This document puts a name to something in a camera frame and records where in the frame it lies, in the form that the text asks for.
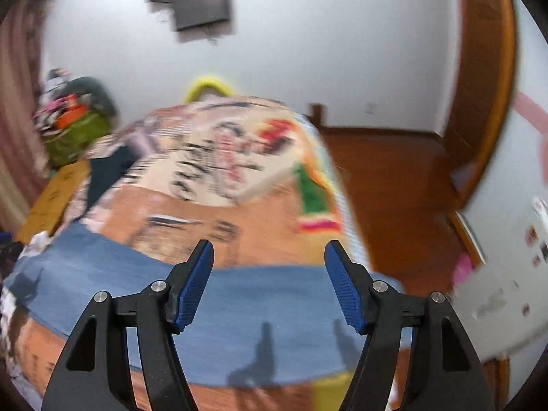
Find blue denim jeans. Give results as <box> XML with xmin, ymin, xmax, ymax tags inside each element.
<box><xmin>5</xmin><ymin>225</ymin><xmax>364</xmax><ymax>387</ymax></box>

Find newspaper print bed cover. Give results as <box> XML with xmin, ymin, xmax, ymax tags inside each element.
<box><xmin>1</xmin><ymin>97</ymin><xmax>370</xmax><ymax>410</ymax></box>

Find yellow round object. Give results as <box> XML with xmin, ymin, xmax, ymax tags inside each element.
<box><xmin>182</xmin><ymin>76</ymin><xmax>235</xmax><ymax>104</ymax></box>

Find green patterned bag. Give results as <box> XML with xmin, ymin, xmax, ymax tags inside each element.
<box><xmin>42</xmin><ymin>111</ymin><xmax>112</xmax><ymax>168</ymax></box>

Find dark folded garment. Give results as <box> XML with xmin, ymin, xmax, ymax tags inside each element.
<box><xmin>85</xmin><ymin>146</ymin><xmax>138</xmax><ymax>212</ymax></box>

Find wooden door frame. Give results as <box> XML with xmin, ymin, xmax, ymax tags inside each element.
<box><xmin>443</xmin><ymin>0</ymin><xmax>516</xmax><ymax>211</ymax></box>

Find orange box on bag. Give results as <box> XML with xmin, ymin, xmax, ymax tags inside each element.
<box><xmin>55</xmin><ymin>105</ymin><xmax>87</xmax><ymax>130</ymax></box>

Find striped pink curtain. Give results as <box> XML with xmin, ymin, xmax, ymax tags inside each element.
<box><xmin>1</xmin><ymin>0</ymin><xmax>49</xmax><ymax>234</ymax></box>

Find wooden lap tray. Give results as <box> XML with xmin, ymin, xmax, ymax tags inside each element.
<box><xmin>16</xmin><ymin>161</ymin><xmax>90</xmax><ymax>245</ymax></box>

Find grey neck pillow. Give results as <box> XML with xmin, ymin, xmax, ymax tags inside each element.
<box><xmin>60</xmin><ymin>77</ymin><xmax>117</xmax><ymax>117</ymax></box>

